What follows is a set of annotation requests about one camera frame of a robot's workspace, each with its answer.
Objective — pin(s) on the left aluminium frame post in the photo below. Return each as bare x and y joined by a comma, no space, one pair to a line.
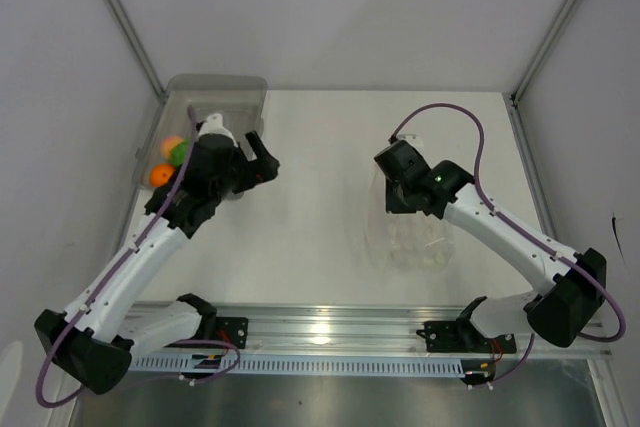
131,36

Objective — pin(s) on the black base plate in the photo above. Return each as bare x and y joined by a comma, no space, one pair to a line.
220,332
462,337

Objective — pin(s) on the orange fruit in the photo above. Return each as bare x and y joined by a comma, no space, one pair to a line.
160,175

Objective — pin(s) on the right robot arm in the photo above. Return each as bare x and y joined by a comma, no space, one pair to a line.
564,293

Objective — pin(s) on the green plastic lettuce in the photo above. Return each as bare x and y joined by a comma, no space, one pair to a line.
178,153

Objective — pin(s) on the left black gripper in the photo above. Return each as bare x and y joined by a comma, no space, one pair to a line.
263,171

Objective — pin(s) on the aluminium mounting rail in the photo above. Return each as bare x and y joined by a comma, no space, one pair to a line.
325,330

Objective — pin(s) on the right aluminium frame post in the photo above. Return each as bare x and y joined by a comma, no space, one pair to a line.
555,30

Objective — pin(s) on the aluminium frame post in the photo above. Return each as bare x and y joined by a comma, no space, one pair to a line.
131,36
555,30

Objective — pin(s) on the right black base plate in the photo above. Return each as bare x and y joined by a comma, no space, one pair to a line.
462,337

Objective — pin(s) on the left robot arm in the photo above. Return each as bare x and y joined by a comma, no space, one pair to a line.
90,339

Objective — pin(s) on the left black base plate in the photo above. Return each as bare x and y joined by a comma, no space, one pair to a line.
220,332

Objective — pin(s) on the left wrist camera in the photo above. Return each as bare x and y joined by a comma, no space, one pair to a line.
214,125

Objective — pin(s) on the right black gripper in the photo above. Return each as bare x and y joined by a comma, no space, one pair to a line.
393,206

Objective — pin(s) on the white slotted cable duct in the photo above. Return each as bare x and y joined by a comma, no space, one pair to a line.
193,363

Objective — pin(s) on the peach fruit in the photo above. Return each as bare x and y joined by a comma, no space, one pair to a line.
168,144

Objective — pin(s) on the clear zip top bag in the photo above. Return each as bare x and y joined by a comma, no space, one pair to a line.
407,242

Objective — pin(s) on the clear plastic container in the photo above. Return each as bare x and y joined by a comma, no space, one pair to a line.
238,99

